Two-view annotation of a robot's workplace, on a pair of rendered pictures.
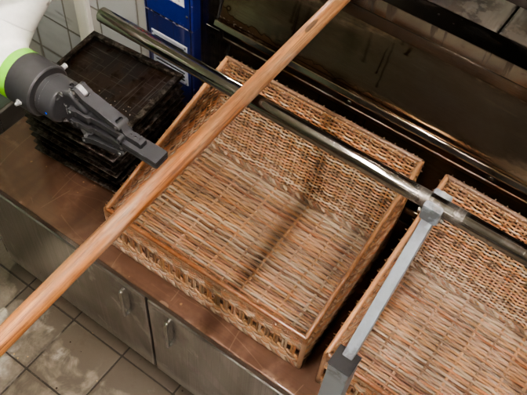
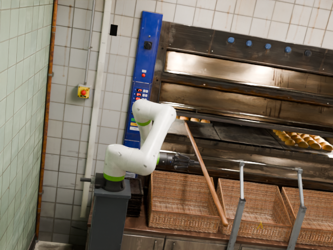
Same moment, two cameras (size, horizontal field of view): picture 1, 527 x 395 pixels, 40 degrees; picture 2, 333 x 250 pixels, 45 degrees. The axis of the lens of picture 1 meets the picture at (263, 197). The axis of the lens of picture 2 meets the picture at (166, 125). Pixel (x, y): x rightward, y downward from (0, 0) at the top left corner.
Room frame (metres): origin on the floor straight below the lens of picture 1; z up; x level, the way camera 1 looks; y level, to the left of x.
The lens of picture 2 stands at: (-1.29, 2.03, 2.28)
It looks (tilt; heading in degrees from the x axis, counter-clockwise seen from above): 17 degrees down; 323
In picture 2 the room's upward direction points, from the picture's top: 10 degrees clockwise
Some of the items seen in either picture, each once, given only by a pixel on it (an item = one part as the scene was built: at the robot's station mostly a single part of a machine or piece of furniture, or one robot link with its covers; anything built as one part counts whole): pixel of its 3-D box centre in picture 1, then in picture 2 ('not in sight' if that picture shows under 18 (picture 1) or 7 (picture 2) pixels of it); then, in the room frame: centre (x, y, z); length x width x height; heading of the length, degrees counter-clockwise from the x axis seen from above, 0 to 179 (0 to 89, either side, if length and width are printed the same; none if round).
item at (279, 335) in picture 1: (261, 203); (182, 200); (0.96, 0.00, 0.72); 0.56 x 0.49 x 0.28; 60
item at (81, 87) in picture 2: not in sight; (83, 91); (1.63, 0.68, 1.46); 0.10 x 0.07 x 0.10; 59
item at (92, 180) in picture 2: not in sight; (103, 180); (0.56, 0.99, 1.23); 0.26 x 0.15 x 0.06; 64
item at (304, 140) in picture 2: not in sight; (299, 135); (0.98, -1.36, 1.21); 0.61 x 0.48 x 0.06; 149
